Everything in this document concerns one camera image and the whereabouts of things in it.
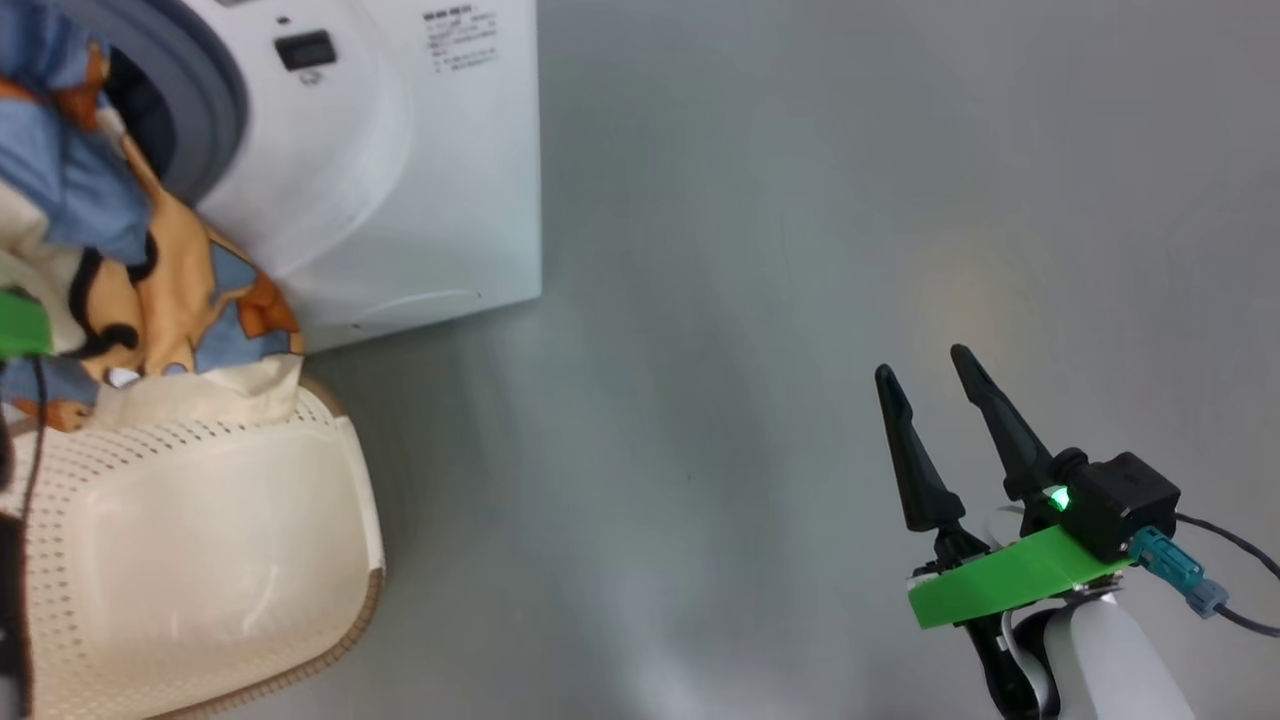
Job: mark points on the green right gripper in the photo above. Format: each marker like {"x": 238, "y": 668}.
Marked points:
{"x": 1000, "y": 580}

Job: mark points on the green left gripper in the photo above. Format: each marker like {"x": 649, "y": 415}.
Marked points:
{"x": 22, "y": 325}

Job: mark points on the blue cartoon print garment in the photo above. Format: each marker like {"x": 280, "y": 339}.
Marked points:
{"x": 170, "y": 290}

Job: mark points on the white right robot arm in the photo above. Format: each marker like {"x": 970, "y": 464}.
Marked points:
{"x": 1120, "y": 660}

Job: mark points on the cream perforated laundry basket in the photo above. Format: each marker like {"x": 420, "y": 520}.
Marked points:
{"x": 200, "y": 560}

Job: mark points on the grey rubber door gasket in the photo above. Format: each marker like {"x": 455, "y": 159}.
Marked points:
{"x": 210, "y": 90}

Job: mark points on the black square door latch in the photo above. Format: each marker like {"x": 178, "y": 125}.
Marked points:
{"x": 305, "y": 50}

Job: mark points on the white front-load washing machine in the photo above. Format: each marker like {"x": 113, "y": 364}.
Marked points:
{"x": 400, "y": 200}

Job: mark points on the round white filter cover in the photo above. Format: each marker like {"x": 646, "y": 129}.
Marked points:
{"x": 420, "y": 303}

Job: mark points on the printed text label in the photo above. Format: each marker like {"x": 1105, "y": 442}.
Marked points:
{"x": 460, "y": 38}

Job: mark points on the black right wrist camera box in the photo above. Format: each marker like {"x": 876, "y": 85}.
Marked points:
{"x": 1125, "y": 500}

